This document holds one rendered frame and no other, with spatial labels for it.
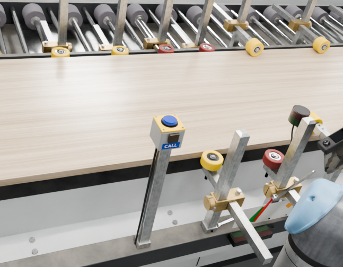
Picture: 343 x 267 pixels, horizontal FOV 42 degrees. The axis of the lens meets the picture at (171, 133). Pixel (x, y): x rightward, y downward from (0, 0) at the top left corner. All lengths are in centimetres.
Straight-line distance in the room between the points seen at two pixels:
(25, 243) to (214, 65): 120
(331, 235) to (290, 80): 155
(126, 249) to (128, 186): 23
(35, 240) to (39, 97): 53
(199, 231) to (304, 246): 85
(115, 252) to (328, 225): 89
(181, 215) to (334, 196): 105
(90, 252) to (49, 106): 57
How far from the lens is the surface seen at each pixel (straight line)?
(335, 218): 81
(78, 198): 162
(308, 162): 210
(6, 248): 165
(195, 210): 183
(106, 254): 154
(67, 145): 159
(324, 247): 83
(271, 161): 173
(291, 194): 169
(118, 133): 166
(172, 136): 119
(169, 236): 162
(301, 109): 155
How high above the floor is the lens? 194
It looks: 37 degrees down
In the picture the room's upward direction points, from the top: 13 degrees clockwise
